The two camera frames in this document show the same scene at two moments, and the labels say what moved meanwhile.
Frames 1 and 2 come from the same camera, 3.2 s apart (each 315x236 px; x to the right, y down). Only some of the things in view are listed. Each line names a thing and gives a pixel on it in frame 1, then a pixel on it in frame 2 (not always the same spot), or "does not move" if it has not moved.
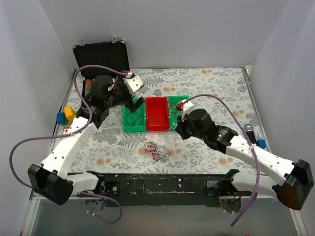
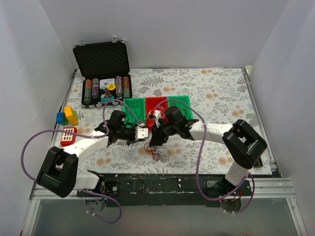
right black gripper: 181,126 to 159,132
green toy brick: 65,121 does not move
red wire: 151,147 does not move
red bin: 157,113 does not move
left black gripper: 128,99 to 133,134
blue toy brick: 60,117 does not move
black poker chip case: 113,55 does not move
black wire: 133,107 to 143,123
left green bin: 136,121 does not move
